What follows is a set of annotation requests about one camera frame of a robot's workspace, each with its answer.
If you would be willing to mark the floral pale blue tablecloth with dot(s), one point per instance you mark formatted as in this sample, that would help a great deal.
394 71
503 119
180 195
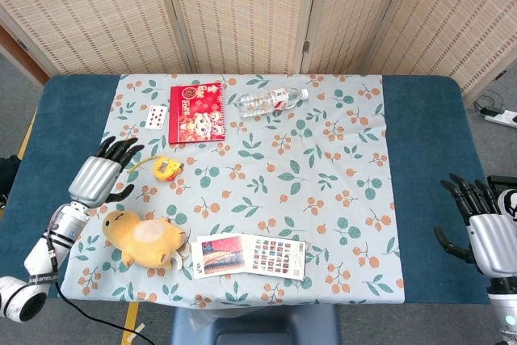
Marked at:
282 183

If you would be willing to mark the small yellow toy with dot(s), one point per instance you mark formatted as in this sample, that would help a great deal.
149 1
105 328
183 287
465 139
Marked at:
163 169

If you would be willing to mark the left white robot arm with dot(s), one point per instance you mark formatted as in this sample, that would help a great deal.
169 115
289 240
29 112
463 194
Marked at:
44 252

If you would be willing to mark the diamonds playing card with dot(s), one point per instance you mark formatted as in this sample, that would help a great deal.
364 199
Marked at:
156 117

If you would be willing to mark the metal screen hinge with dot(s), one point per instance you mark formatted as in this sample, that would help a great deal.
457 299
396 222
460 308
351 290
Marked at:
306 47

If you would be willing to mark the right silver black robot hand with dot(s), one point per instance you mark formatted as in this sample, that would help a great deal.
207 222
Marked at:
493 240

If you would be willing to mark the yellow floor tape strip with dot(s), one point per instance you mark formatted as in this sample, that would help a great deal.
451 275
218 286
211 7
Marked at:
130 321
28 133

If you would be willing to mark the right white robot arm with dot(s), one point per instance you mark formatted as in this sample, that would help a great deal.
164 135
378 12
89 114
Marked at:
503 308

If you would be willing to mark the postcard stack with red picture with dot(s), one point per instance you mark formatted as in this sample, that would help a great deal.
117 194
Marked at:
220 256

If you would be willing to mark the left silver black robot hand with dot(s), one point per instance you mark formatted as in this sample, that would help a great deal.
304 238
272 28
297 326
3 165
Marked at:
95 177

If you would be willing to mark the white power strip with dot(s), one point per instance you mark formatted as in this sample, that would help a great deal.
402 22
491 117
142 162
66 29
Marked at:
503 119

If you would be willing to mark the yellow plush toy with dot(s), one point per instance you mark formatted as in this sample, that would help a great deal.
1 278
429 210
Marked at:
145 240

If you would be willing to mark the clear plastic water bottle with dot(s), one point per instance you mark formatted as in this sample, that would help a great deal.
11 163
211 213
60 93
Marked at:
266 102

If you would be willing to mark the woven folding screen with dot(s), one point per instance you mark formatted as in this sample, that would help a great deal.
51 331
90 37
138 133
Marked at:
242 13

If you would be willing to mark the red spiral desk calendar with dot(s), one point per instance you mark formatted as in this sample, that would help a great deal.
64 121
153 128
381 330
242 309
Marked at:
196 114

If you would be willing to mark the postcard box with thumbnail grid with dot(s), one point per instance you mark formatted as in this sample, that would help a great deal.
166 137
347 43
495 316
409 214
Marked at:
278 256

